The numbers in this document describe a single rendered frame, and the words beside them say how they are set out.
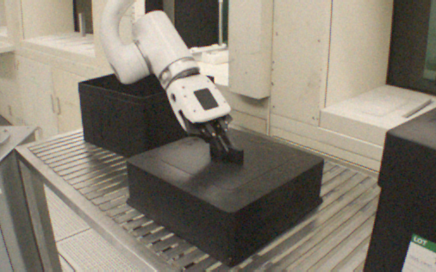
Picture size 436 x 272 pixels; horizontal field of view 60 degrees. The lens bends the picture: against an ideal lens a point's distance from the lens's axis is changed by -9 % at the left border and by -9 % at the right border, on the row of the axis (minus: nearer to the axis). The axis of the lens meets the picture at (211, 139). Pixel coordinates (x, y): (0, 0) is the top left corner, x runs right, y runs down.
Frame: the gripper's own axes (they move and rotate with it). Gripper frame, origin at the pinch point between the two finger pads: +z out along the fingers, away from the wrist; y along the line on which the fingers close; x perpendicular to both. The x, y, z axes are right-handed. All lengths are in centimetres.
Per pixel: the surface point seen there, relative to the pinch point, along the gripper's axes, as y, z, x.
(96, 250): 18, -7, 132
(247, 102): 39.5, -15.2, 22.3
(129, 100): -1.1, -23.3, 18.2
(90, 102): -2.8, -32.3, 32.2
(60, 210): 23, -40, 165
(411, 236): -4.3, 28.5, -27.5
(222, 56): 65, -44, 42
